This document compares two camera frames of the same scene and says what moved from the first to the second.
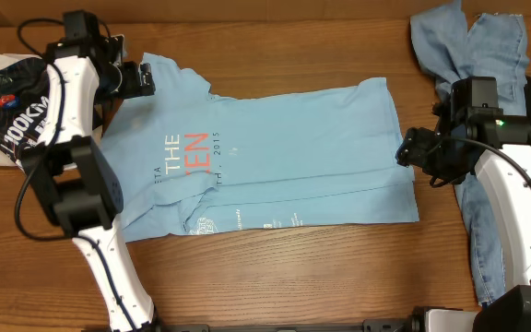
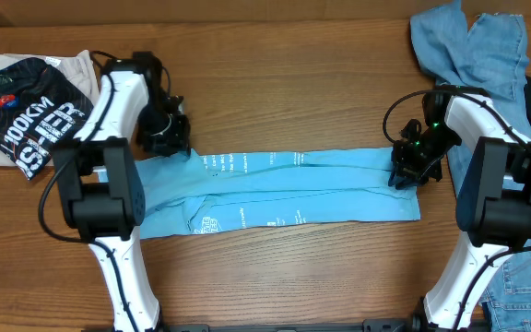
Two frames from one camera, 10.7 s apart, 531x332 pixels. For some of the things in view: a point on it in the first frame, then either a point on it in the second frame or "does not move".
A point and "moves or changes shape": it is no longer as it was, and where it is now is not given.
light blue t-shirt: [193, 162] moves or changes shape
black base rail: [383, 325] does not move
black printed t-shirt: [8, 103] does not move
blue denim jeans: [453, 45] does not move
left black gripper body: [121, 83] to [159, 130]
